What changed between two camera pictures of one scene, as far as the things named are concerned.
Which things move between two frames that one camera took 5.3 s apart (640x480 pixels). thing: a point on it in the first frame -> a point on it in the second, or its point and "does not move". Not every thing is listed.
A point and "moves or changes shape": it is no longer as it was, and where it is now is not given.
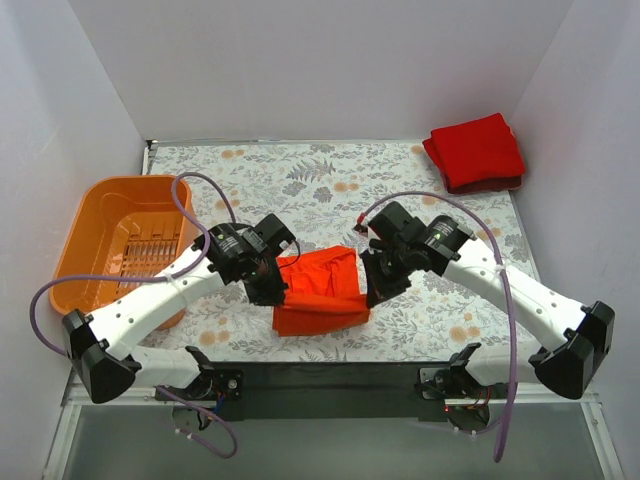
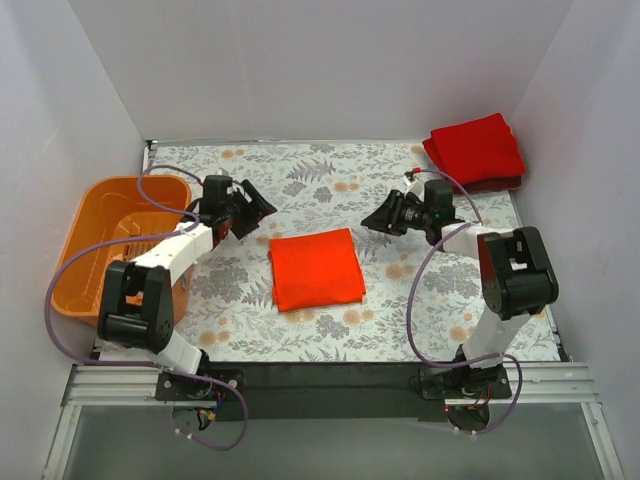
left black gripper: x=267 y=288 -> x=243 y=212
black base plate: x=251 y=391 does not move
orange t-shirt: x=323 y=292 moves or changes shape
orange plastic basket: x=125 y=225 does not move
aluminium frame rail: x=71 y=399 does not move
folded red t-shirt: x=477 y=151 does not move
